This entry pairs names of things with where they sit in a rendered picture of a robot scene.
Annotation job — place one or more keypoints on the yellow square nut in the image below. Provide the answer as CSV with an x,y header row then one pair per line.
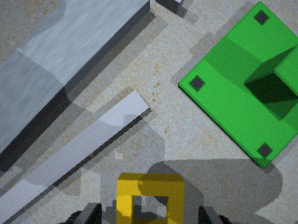
x,y
146,184

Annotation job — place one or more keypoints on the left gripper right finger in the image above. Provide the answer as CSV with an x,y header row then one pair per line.
x,y
207,215

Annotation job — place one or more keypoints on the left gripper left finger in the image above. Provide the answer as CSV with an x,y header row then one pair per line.
x,y
91,214

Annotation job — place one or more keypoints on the green square plate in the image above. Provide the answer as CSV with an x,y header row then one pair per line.
x,y
253,100

